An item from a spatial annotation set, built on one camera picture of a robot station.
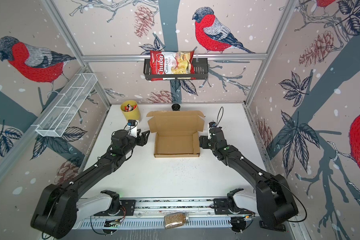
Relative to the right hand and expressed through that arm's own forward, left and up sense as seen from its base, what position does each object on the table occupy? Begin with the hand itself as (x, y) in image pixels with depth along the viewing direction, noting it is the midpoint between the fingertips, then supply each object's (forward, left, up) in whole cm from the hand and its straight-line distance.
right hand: (202, 139), depth 87 cm
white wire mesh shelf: (-4, +73, +23) cm, 77 cm away
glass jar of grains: (-40, +13, -6) cm, 42 cm away
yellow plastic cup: (+21, +51, +2) cm, 55 cm away
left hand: (0, +33, +9) cm, 35 cm away
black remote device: (-39, -34, -9) cm, 53 cm away
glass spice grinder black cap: (+25, +19, +2) cm, 31 cm away
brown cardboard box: (+8, +17, -5) cm, 20 cm away
